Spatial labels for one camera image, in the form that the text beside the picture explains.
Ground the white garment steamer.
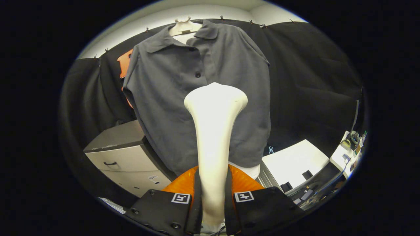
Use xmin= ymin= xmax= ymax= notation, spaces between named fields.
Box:
xmin=184 ymin=82 xmax=248 ymax=231

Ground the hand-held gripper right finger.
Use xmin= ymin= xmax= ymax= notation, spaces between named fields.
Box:
xmin=225 ymin=163 xmax=304 ymax=236

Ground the grey button-up shirt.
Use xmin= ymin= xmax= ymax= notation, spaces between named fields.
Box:
xmin=122 ymin=19 xmax=271 ymax=176

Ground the white cabinet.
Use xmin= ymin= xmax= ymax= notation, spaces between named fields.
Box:
xmin=258 ymin=139 xmax=329 ymax=194

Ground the white mannequin torso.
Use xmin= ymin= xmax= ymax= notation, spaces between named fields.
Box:
xmin=169 ymin=16 xmax=261 ymax=180

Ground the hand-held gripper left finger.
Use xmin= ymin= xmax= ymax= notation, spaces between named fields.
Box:
xmin=125 ymin=166 xmax=203 ymax=236

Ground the grey drawer cabinet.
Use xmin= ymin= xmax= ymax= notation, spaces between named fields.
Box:
xmin=83 ymin=120 xmax=178 ymax=199

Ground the dark cluttered low table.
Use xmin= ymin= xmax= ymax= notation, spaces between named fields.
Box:
xmin=285 ymin=162 xmax=347 ymax=210

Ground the white mesh object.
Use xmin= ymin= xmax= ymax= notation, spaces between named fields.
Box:
xmin=98 ymin=197 xmax=127 ymax=214

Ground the white cluttered desk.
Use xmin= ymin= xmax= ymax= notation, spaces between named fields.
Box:
xmin=330 ymin=131 xmax=367 ymax=174

